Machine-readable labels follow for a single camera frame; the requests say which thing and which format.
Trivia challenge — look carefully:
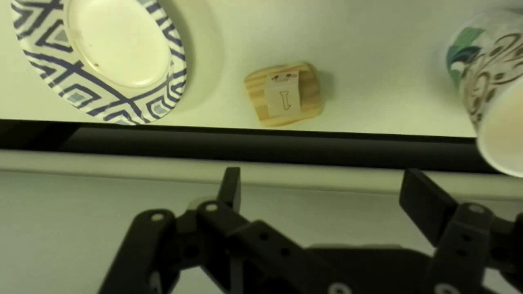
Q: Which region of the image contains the patterned paper cup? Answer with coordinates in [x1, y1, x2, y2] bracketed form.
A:
[444, 10, 523, 180]

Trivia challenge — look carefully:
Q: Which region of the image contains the blue patterned paper plate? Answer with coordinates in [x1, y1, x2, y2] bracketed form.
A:
[9, 0, 189, 128]

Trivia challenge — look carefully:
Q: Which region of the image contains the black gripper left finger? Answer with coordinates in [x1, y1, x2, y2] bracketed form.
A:
[96, 165, 328, 294]

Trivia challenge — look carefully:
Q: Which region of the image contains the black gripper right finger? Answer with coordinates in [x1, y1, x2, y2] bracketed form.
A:
[398, 167, 523, 294]

